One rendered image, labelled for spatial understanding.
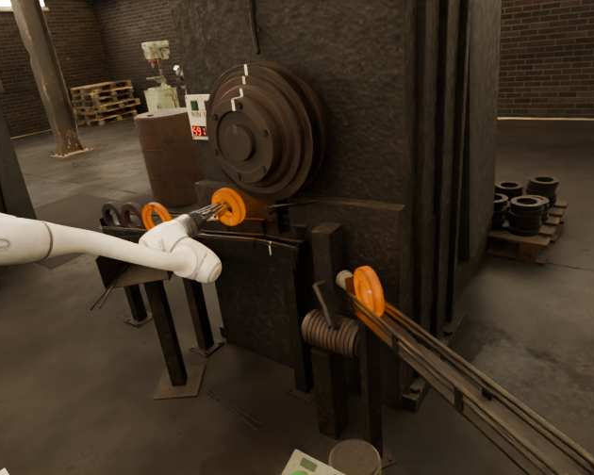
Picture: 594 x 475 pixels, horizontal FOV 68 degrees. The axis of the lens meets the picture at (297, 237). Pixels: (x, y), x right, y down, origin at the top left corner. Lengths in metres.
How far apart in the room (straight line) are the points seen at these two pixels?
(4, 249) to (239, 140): 0.74
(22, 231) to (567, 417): 1.92
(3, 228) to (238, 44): 1.02
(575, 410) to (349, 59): 1.56
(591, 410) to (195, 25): 2.11
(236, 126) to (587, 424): 1.67
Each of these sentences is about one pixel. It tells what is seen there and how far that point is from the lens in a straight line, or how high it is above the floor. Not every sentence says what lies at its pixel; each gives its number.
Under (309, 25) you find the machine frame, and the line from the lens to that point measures 1.56.
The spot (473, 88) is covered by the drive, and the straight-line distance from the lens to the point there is 2.09.
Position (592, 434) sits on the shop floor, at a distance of 2.05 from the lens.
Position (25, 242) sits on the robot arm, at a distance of 1.18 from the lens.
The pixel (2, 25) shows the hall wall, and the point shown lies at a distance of 12.13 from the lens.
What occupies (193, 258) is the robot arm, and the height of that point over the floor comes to 0.81.
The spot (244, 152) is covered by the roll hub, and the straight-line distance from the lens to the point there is 1.48.
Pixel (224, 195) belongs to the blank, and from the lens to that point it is 1.74.
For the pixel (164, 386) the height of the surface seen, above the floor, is 0.01.
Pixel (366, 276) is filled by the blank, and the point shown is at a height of 0.77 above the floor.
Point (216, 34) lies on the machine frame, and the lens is 1.82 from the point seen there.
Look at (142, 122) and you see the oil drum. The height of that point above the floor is 0.84.
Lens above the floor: 1.41
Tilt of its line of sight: 24 degrees down
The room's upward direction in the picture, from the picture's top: 6 degrees counter-clockwise
